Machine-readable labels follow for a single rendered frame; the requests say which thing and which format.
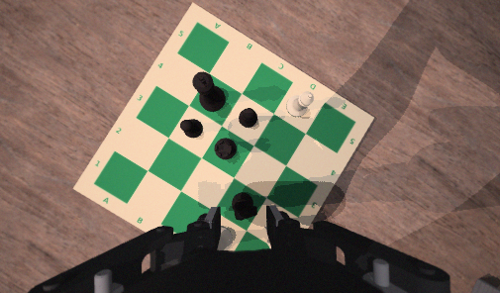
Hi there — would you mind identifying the green and cream chessboard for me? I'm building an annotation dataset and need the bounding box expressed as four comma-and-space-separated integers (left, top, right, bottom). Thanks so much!
73, 3, 374, 251

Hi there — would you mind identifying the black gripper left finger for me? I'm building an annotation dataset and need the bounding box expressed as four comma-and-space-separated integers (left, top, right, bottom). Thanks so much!
28, 207, 221, 293

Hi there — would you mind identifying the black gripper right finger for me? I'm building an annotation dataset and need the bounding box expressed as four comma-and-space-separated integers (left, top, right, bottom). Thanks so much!
266, 205, 450, 293

